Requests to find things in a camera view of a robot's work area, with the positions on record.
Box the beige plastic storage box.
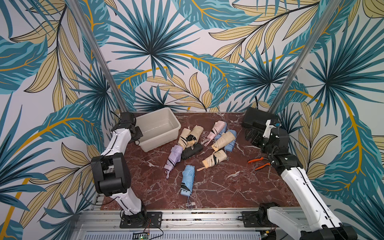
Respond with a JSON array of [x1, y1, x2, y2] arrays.
[[137, 108, 181, 153]]

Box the lavender umbrella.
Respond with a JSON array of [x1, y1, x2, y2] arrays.
[[164, 145, 184, 179]]

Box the black umbrella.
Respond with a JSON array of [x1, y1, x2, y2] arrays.
[[181, 143, 204, 160]]

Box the light blue umbrella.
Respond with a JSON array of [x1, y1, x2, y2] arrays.
[[181, 165, 195, 198]]

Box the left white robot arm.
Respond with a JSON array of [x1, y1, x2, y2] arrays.
[[91, 112, 148, 228]]

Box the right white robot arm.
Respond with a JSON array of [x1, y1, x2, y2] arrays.
[[242, 120, 358, 240]]

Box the blue folded umbrella back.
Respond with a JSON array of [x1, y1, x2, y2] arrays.
[[214, 123, 237, 152]]

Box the tan folded umbrella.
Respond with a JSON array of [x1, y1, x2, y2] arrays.
[[211, 132, 236, 152]]

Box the pink folded umbrella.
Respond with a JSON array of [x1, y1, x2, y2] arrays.
[[204, 121, 227, 146]]

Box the beige umbrella by box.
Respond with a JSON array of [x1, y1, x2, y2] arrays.
[[178, 128, 191, 150]]

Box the black plastic tool case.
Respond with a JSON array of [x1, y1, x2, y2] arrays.
[[242, 108, 279, 130]]

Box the green circuit board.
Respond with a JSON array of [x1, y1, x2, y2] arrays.
[[132, 232, 150, 240]]

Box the orange handled pliers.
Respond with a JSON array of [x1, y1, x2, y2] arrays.
[[247, 156, 271, 172]]

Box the left aluminium corner post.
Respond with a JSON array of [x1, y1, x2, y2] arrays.
[[68, 0, 129, 112]]

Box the aluminium corner post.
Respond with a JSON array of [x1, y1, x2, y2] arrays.
[[268, 0, 342, 114], [68, 0, 129, 112]]

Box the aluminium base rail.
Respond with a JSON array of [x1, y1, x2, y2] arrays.
[[70, 207, 308, 240]]

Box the right aluminium corner post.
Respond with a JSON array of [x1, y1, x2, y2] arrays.
[[268, 0, 342, 114]]

